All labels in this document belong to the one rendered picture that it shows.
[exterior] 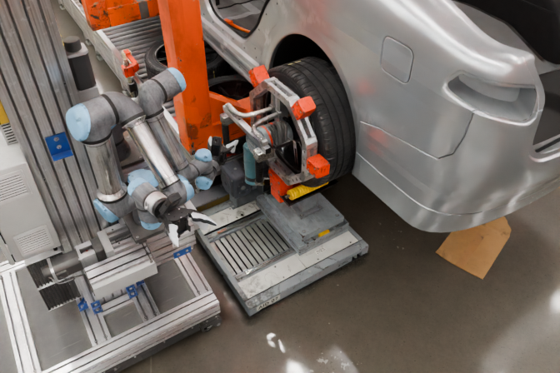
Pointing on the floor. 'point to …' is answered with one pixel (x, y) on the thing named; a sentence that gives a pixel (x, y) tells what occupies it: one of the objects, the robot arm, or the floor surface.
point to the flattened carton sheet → (476, 246)
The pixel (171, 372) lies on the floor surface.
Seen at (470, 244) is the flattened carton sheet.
